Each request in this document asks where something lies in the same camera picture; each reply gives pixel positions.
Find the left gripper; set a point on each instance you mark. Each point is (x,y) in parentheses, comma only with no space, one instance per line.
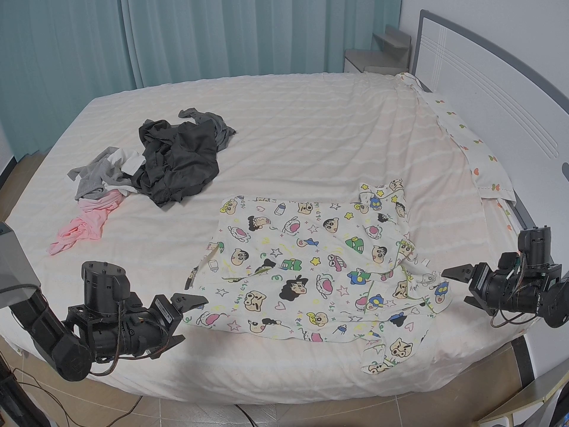
(151,327)

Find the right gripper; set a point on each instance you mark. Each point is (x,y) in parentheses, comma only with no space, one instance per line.
(495,289)

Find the white printed pyjama top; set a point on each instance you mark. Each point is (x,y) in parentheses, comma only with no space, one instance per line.
(311,274)

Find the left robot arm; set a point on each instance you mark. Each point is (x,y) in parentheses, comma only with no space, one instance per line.
(53,332)

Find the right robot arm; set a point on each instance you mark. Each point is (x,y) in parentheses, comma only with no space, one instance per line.
(540,247)

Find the white wooden cabinet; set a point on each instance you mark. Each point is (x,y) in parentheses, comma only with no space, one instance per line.
(524,398)

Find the pink garment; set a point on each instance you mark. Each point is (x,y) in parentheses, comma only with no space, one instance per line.
(89,220)

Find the white printed pillow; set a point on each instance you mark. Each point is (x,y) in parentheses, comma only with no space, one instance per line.
(471,149)

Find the black shirt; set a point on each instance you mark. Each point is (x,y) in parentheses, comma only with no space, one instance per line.
(182,167)

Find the grey and white garment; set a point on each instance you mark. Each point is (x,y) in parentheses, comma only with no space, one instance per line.
(95,176)

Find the dark grey garment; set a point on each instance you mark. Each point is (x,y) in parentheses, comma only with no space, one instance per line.
(222,131)

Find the bed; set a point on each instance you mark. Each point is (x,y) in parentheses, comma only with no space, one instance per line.
(311,140)

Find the grey bedside table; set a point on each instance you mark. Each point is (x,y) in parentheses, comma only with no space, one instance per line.
(375,56)

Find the blue-green curtain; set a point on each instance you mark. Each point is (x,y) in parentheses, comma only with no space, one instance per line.
(266,25)
(57,60)

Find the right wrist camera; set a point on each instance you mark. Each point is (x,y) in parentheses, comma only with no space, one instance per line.
(507,263)

